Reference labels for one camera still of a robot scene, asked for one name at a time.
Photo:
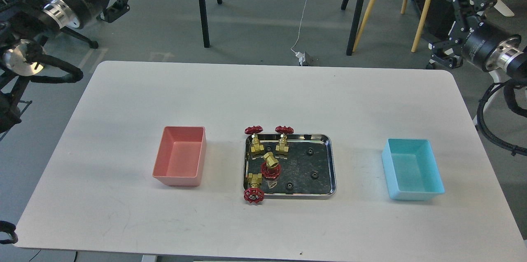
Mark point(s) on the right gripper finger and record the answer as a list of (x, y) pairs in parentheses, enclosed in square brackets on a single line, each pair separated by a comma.
[(466, 12), (448, 52)]

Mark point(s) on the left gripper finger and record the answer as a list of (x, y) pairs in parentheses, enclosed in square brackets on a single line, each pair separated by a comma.
[(115, 11)]

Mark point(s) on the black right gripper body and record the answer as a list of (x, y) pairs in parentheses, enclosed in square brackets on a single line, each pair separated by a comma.
[(490, 47)]

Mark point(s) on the brass valve red handle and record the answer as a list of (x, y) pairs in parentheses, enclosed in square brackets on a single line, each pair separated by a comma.
[(270, 168)]

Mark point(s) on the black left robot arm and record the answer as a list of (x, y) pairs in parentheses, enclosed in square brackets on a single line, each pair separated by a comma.
[(26, 26)]

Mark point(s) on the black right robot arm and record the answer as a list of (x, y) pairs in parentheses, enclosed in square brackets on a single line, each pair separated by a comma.
[(517, 80)]

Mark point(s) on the blue plastic box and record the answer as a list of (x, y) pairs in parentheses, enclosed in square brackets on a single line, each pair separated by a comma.
[(411, 170)]

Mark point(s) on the pink plastic box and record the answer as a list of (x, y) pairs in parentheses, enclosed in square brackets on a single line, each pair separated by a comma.
[(181, 156)]

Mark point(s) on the brass valve top middle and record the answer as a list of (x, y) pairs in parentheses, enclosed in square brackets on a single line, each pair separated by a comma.
[(282, 147)]

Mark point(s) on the brass valve top left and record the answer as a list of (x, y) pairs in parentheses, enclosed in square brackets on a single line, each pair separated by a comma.
[(256, 147)]

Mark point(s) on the brass valve bottom left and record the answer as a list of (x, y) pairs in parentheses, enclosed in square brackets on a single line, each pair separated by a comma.
[(253, 193)]

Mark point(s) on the yellow wooden leg right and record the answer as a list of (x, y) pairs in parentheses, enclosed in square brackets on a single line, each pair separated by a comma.
[(424, 6)]

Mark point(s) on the yellow wooden leg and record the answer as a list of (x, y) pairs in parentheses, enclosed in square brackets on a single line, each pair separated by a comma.
[(363, 23), (424, 6)]

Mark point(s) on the black office chair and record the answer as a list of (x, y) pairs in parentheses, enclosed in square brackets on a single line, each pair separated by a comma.
[(69, 31)]

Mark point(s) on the yellow wooden leg left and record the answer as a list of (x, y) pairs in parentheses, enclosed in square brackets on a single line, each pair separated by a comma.
[(363, 23)]

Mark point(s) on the stainless steel tray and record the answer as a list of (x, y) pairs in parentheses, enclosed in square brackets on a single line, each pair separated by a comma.
[(296, 167)]

